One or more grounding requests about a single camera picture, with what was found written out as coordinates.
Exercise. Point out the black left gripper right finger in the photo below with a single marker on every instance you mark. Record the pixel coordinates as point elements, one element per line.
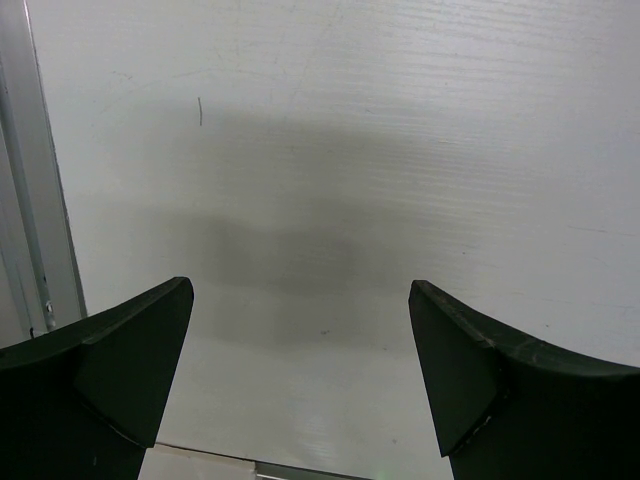
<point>507,405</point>

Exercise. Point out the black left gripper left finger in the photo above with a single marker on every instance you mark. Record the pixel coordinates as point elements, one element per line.
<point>86,401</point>

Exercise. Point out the aluminium left frame rail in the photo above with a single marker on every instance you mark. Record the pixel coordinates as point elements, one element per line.
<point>40,280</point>

